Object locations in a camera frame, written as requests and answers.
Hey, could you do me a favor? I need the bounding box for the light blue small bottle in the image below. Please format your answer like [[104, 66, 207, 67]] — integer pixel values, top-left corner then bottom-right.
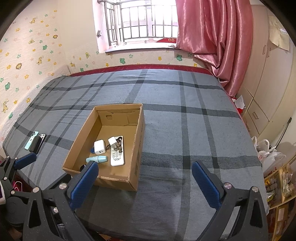
[[86, 156, 108, 163]]

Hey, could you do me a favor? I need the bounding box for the white square charger block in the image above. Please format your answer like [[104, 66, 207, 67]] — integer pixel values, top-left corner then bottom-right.
[[93, 140, 106, 155]]

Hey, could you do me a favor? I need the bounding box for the white air conditioner remote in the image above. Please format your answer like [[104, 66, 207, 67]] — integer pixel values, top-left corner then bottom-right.
[[110, 141, 125, 167]]

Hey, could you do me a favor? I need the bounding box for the small white plug adapter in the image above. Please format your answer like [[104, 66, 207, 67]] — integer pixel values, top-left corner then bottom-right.
[[108, 137, 119, 149]]

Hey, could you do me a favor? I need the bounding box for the metal key bunch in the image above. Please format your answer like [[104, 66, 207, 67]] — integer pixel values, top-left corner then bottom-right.
[[106, 136, 123, 153]]

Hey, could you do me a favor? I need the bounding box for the black smartphone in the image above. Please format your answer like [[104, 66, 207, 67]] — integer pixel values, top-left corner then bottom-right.
[[29, 133, 46, 154]]

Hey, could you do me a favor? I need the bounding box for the light blue smartphone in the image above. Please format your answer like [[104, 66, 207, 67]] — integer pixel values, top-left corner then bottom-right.
[[24, 131, 39, 150]]

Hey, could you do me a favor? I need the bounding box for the wooden shelf with clutter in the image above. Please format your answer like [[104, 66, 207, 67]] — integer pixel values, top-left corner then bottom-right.
[[264, 157, 295, 240]]

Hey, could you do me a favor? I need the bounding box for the white plastic bag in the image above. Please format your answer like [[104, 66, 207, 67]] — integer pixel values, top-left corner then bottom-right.
[[251, 136, 287, 177]]

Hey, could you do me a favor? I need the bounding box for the brown cardboard box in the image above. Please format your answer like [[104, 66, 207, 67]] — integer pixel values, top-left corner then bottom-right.
[[62, 103, 145, 191]]

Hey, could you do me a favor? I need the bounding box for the grey plaid bed blanket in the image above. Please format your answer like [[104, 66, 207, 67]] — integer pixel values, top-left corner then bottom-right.
[[3, 69, 266, 240]]

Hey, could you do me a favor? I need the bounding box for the beige wardrobe cabinet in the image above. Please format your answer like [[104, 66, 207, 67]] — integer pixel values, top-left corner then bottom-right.
[[237, 1, 295, 141]]

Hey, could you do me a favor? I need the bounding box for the window with metal bars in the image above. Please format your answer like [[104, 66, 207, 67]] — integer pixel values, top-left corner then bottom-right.
[[92, 0, 178, 52]]

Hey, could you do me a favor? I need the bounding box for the pink satin curtain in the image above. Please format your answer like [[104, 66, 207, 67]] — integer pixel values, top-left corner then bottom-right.
[[176, 1, 253, 97]]

